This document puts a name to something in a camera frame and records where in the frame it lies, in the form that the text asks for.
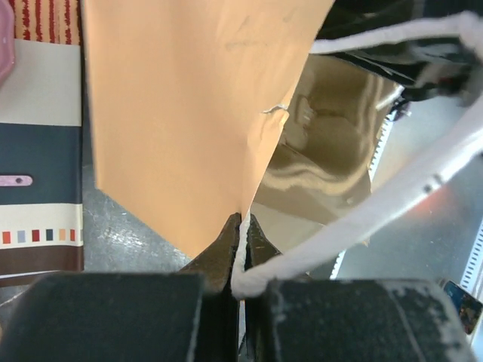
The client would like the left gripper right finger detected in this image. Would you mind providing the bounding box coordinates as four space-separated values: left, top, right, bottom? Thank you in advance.
245 213 284 362

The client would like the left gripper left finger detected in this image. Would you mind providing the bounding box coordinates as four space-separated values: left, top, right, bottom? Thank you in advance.
180 213 242 361

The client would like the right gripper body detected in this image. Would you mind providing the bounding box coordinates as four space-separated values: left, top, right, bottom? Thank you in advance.
316 1 482 102

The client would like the brown paper bag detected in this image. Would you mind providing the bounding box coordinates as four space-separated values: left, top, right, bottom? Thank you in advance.
80 0 483 301

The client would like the patchwork placemat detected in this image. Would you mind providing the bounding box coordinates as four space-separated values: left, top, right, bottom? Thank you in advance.
1 1 84 287

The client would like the pink dotted plate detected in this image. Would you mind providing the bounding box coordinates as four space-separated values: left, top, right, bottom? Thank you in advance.
0 0 15 84

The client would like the fork pink handle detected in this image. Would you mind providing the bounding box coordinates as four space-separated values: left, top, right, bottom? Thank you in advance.
0 175 33 187

